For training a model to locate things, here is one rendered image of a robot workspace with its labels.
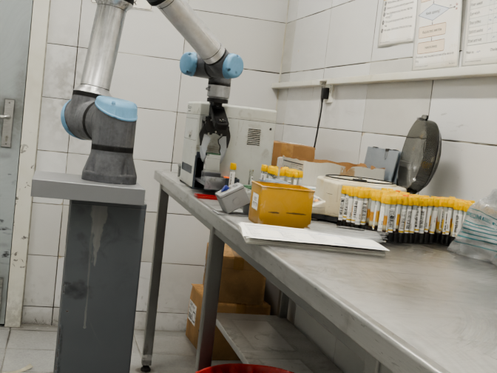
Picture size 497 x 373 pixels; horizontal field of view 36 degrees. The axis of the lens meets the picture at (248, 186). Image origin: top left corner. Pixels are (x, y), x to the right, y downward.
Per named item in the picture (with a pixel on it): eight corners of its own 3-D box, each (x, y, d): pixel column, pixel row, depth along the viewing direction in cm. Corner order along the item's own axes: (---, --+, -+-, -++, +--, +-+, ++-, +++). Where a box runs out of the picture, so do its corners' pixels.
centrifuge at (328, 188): (292, 209, 233) (297, 169, 232) (388, 220, 236) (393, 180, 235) (305, 220, 210) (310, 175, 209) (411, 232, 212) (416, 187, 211)
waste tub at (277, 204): (247, 218, 199) (251, 180, 199) (296, 223, 202) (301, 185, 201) (257, 226, 186) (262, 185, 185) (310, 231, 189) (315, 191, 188)
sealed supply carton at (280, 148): (244, 178, 340) (249, 137, 339) (297, 184, 343) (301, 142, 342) (254, 185, 310) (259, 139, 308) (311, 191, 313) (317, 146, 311)
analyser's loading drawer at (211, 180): (193, 182, 269) (194, 167, 268) (211, 183, 270) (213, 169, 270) (204, 189, 249) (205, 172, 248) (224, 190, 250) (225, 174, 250)
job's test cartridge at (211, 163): (203, 172, 258) (204, 152, 258) (216, 173, 259) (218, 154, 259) (205, 172, 254) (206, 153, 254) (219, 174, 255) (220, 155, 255)
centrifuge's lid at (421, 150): (407, 113, 232) (433, 120, 233) (387, 194, 234) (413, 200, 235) (430, 113, 211) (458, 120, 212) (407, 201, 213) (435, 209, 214)
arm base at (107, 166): (78, 180, 207) (81, 143, 206) (85, 176, 222) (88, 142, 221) (134, 186, 208) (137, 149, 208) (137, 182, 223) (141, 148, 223)
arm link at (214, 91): (232, 86, 254) (208, 83, 252) (231, 101, 254) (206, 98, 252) (228, 87, 261) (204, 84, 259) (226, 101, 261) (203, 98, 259)
